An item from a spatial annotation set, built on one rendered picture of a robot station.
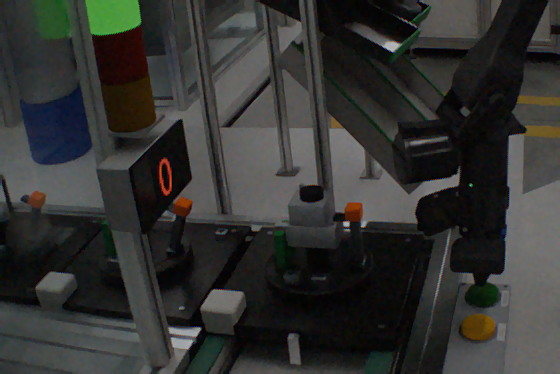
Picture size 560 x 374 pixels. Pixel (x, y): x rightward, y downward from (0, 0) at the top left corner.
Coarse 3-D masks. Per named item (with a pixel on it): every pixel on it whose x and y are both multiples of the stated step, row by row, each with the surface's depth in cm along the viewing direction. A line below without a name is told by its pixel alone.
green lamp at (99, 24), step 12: (96, 0) 68; (108, 0) 68; (120, 0) 69; (132, 0) 70; (96, 12) 69; (108, 12) 69; (120, 12) 69; (132, 12) 70; (96, 24) 70; (108, 24) 69; (120, 24) 69; (132, 24) 70
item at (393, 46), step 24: (264, 0) 111; (288, 0) 109; (336, 0) 120; (360, 0) 118; (336, 24) 108; (360, 24) 115; (384, 24) 118; (408, 24) 116; (360, 48) 108; (384, 48) 106
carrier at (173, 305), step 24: (168, 240) 110; (192, 240) 113; (216, 240) 113; (240, 240) 112; (168, 264) 104; (192, 264) 107; (216, 264) 107; (168, 288) 102; (192, 288) 102; (216, 288) 103; (168, 312) 97; (192, 312) 97
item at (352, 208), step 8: (344, 208) 95; (352, 208) 95; (360, 208) 95; (336, 216) 96; (344, 216) 96; (352, 216) 95; (360, 216) 95; (352, 224) 96; (360, 224) 97; (352, 232) 96; (360, 232) 97; (352, 240) 97; (360, 240) 97; (352, 248) 97; (360, 248) 97; (352, 256) 98; (360, 256) 98
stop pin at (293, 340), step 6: (288, 336) 91; (294, 336) 91; (300, 336) 91; (288, 342) 91; (294, 342) 91; (300, 342) 91; (288, 348) 91; (294, 348) 91; (300, 348) 91; (294, 354) 92; (300, 354) 92; (294, 360) 92; (300, 360) 92
